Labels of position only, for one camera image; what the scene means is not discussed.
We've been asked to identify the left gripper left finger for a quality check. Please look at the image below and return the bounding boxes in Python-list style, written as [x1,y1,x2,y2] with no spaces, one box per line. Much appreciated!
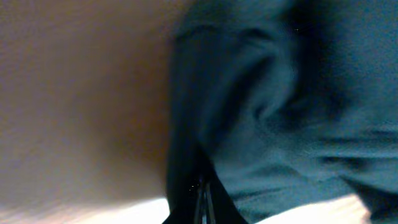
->
[163,150,203,224]

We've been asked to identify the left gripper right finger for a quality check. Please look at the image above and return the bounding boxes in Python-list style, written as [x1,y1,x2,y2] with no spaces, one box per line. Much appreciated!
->
[203,162,248,224]

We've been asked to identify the black t-shirt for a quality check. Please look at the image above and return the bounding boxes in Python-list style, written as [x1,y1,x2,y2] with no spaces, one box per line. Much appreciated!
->
[168,0,397,223]

